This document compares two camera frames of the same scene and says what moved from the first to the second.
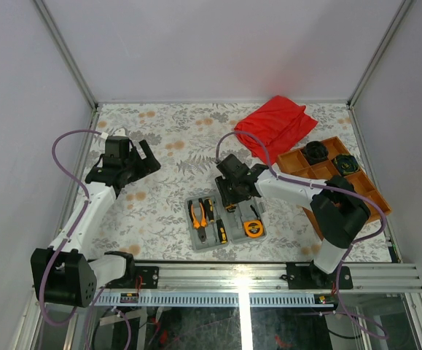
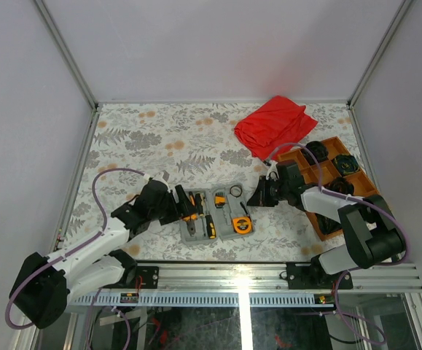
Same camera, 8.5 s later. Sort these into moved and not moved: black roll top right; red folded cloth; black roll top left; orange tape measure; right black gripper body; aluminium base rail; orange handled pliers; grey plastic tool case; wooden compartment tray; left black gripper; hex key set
Moved: orange handled pliers; hex key set; left black gripper; right black gripper body; grey plastic tool case; orange tape measure
Not moved: wooden compartment tray; aluminium base rail; black roll top left; black roll top right; red folded cloth
